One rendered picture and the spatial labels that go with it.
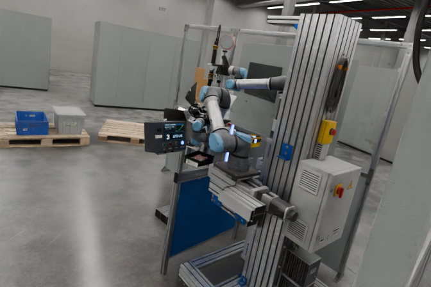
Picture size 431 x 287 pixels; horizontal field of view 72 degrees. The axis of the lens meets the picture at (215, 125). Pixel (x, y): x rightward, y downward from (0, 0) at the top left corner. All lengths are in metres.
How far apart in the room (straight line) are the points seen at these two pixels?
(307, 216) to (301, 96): 0.67
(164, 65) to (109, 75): 1.42
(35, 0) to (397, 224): 14.32
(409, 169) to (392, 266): 0.10
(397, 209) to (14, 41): 9.23
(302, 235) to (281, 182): 0.32
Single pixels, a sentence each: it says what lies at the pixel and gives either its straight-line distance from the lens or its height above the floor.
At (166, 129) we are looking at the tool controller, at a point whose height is 1.21.
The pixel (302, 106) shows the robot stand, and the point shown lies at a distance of 1.77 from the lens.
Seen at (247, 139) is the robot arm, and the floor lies 1.25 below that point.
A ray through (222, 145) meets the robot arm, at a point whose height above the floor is 1.20.
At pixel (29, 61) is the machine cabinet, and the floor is 0.74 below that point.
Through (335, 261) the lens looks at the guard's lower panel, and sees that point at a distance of 3.10.
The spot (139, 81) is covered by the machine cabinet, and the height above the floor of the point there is 0.77.
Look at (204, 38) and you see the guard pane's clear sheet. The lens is 3.79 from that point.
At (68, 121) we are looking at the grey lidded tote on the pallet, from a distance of 5.09.
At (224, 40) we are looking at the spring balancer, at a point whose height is 1.89.
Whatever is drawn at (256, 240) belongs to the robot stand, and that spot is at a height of 0.58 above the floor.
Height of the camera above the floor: 1.70
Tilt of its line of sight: 13 degrees down
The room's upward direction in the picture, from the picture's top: 10 degrees clockwise
